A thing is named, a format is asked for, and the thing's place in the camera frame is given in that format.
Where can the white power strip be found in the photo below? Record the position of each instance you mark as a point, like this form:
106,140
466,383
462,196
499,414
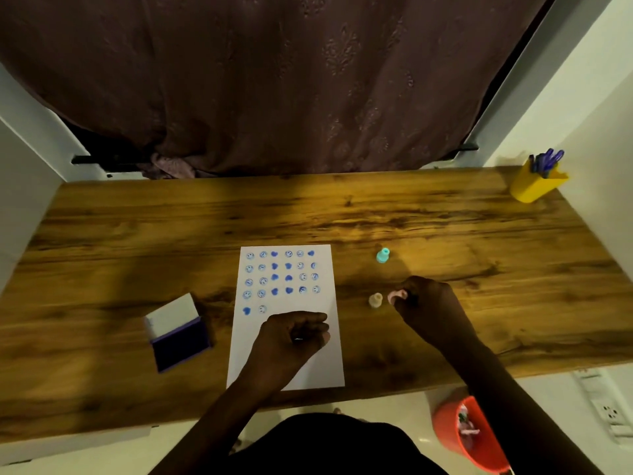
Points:
606,405

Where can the person's left forearm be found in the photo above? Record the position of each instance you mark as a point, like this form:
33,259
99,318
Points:
212,425

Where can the dark blue pen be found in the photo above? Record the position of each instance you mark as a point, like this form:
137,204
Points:
532,163

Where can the person's right forearm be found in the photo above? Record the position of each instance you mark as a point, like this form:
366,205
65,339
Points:
519,410

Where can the person's right fingers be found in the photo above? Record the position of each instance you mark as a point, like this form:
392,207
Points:
409,291

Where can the brown patterned curtain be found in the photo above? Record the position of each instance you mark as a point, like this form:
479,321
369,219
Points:
267,79

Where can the black metal bar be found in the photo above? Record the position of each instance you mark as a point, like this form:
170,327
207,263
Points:
469,146

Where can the white stamped paper sheet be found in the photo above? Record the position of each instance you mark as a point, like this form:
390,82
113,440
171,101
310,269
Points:
316,296

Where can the person's left thumb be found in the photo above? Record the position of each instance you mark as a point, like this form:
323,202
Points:
316,339

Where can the person's right hand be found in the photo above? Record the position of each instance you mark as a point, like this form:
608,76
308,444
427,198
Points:
435,311

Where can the teal toy stamp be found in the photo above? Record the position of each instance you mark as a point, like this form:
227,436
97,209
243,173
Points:
382,255

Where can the beige toy stamp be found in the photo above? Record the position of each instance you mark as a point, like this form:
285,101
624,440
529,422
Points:
376,301

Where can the orange waste bin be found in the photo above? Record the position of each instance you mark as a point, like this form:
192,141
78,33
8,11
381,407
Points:
452,430

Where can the person's left hand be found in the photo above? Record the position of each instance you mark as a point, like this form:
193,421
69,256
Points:
277,348

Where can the pink toy stamp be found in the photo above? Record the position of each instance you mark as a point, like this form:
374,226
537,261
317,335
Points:
397,295

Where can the yellow pen holder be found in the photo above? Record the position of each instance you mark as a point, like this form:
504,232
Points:
534,185

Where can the blue ink pad with lid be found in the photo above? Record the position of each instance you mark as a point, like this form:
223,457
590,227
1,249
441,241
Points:
180,336

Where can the crumpled waste in bin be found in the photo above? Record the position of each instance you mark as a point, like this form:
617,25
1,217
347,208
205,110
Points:
467,425

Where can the person's black clothing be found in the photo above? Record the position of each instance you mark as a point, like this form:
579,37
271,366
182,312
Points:
341,447

